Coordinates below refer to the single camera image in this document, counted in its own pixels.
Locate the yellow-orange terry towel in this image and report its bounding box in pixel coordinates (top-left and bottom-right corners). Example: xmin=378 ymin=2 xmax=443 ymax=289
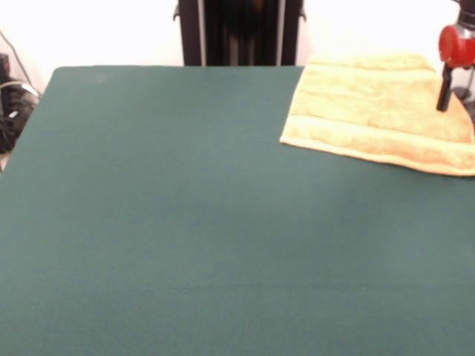
xmin=278 ymin=52 xmax=475 ymax=177

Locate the dark green table cloth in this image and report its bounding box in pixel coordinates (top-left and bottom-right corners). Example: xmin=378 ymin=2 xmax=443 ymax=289
xmin=0 ymin=65 xmax=475 ymax=356

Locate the grey cable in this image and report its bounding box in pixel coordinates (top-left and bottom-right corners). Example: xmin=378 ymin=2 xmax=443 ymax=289
xmin=0 ymin=29 xmax=42 ymax=99

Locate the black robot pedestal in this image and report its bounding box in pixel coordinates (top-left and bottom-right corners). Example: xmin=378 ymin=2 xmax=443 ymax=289
xmin=172 ymin=0 xmax=308 ymax=67

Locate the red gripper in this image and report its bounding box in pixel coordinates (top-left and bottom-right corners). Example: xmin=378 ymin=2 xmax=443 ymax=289
xmin=436 ymin=24 xmax=475 ymax=112

